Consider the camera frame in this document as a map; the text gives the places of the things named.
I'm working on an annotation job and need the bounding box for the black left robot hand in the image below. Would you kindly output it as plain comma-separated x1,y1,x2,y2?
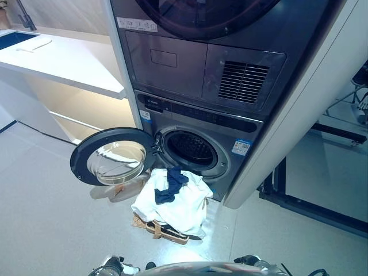
110,255,158,276

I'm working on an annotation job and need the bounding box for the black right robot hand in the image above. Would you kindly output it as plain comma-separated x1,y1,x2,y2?
234,254,261,269

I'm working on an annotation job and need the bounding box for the navy blue garment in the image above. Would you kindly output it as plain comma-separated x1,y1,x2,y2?
154,166,190,206

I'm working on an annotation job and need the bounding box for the woven wicker laundry basket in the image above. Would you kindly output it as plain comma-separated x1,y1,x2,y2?
113,183,208,246

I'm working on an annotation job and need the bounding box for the grey front-load washing machine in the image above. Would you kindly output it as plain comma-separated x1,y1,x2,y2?
133,85,265,202

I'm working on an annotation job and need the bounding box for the grey robot torso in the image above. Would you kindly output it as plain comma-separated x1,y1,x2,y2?
143,260,277,276

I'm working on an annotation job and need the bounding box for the white garment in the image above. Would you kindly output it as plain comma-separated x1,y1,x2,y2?
131,167,214,238

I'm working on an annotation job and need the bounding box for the round black washer door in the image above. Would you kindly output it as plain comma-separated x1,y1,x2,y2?
70,128,159,187

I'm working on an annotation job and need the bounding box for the blue energy label sticker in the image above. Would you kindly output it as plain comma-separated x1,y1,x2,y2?
232,139,254,156

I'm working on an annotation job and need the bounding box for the white appliance cabinet surround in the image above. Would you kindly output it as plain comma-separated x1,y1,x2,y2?
103,0,368,209

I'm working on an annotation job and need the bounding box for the small blue white sticker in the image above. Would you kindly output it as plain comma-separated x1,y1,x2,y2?
139,109,154,125

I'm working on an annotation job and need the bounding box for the black white background device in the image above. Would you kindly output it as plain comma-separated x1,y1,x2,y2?
350,59,368,125

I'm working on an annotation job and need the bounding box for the white laundry counter cabinet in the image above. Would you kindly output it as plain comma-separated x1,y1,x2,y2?
0,27,137,146

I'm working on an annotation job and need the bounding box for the grey stacked tumble dryer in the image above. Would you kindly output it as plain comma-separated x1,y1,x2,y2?
110,0,348,116

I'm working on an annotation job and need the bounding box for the white dryer label sticker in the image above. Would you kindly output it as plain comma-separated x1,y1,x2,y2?
117,17,159,33

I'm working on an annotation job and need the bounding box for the blue inset sink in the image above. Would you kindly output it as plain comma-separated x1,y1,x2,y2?
0,31,41,51

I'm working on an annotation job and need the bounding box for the round dark dryer door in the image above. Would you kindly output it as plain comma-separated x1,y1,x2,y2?
134,0,282,41

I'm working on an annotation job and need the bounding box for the dark metal faucet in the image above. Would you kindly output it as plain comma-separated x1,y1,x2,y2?
17,0,37,32

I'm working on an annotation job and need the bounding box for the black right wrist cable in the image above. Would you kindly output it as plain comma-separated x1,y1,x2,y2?
281,263,329,276

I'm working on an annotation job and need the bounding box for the black metal floor frame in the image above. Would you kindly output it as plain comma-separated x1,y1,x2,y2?
258,121,368,231

